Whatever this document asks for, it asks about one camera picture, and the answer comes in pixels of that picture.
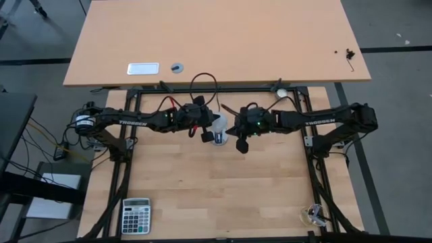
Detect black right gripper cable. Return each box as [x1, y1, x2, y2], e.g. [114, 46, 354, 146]
[266, 96, 301, 112]

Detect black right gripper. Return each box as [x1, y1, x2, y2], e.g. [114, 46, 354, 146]
[225, 106, 273, 155]

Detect black steel beam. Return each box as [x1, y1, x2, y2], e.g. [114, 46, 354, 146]
[0, 171, 87, 205]

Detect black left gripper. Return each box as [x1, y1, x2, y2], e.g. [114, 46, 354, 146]
[175, 104, 222, 143]

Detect white flood lightbulb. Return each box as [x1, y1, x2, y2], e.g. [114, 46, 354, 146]
[209, 111, 229, 136]

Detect black power adapter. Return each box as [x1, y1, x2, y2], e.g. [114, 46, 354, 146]
[53, 141, 70, 161]

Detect black chair leg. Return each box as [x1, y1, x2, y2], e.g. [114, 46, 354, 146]
[28, 0, 48, 18]

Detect small black hex key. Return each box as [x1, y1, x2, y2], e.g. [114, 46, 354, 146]
[344, 48, 355, 73]

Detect black aluminium table frame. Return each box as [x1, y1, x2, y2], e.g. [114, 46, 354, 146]
[79, 86, 369, 243]

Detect yellow cable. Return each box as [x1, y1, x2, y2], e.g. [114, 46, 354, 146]
[26, 121, 90, 163]

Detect dark left gripper cable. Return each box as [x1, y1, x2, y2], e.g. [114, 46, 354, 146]
[189, 72, 219, 109]

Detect grey cabinet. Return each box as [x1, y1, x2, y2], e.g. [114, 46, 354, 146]
[20, 161, 92, 222]

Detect white rectangular desk plate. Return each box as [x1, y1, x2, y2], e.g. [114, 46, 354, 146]
[126, 62, 160, 76]

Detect grey desk calculator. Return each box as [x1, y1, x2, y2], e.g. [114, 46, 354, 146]
[121, 197, 152, 236]

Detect black side desk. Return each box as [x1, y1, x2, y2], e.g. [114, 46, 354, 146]
[0, 92, 38, 176]

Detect large wooden desk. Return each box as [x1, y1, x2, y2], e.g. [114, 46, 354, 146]
[63, 0, 372, 88]

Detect clear glass bowl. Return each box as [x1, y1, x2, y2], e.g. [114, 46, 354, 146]
[299, 203, 328, 227]

